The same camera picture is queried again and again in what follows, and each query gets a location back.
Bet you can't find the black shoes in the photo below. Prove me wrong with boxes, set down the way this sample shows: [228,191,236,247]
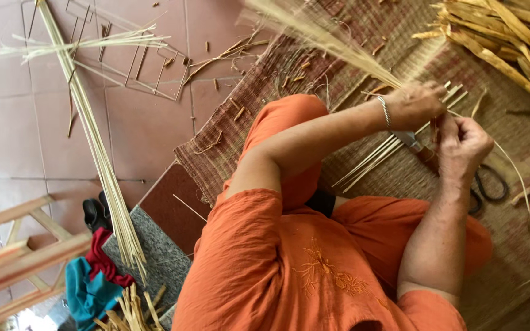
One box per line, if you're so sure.
[82,190,115,233]

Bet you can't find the orange trousers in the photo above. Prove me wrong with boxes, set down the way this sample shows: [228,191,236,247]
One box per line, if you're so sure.
[221,94,331,213]

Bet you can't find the wooden frame stool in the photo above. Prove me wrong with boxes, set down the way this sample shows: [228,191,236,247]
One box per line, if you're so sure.
[0,193,94,331]

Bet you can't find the black handled scissors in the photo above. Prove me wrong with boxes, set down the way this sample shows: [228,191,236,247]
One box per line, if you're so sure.
[467,163,510,216]

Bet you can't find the red cloth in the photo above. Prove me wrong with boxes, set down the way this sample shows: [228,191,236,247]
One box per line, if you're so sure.
[85,227,136,288]

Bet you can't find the thin metal wire frame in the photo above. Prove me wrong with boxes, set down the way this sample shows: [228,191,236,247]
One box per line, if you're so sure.
[20,0,193,103]

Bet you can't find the grey speckled stone slab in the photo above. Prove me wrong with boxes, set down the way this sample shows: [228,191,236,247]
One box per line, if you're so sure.
[101,204,193,319]

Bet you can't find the small bunch of dried stalks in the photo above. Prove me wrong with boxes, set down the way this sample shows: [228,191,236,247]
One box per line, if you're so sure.
[93,282,167,331]

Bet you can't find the silver twisted bracelet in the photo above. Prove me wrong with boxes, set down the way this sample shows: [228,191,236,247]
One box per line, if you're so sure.
[377,95,392,130]

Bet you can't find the bundle of long thin sticks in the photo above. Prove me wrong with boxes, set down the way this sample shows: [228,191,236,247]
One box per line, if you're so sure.
[34,0,150,282]

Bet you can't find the person's left hand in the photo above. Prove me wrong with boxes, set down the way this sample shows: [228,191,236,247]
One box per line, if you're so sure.
[384,81,448,132]

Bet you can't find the heap of dried yellow stalks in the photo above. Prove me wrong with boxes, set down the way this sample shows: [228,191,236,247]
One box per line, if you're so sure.
[411,0,530,229]

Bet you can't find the orange embroidered shirt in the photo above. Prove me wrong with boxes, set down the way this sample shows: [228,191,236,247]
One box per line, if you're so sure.
[171,188,494,331]

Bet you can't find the pale thin fibre strand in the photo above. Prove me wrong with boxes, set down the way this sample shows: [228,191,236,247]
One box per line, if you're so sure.
[449,109,530,229]

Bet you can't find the pale straw sheaf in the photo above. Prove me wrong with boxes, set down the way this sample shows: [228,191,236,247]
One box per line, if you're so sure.
[0,24,170,64]

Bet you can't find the teal cloth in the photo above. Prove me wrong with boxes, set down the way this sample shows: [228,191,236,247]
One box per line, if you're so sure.
[64,256,126,331]

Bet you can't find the knife with brown handle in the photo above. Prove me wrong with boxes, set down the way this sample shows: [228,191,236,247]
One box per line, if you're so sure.
[391,131,440,174]

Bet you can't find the bundle of pale grass fibres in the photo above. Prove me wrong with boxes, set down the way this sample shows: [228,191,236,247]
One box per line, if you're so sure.
[243,0,405,89]

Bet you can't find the bundle of short thin sticks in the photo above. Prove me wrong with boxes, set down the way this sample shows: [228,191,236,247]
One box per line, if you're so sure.
[332,81,469,194]

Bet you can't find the woven brown straw mat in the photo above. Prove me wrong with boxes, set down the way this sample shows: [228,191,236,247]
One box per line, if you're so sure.
[173,0,530,331]

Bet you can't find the person's right hand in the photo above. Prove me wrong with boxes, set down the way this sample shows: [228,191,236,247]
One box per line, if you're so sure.
[434,115,496,185]

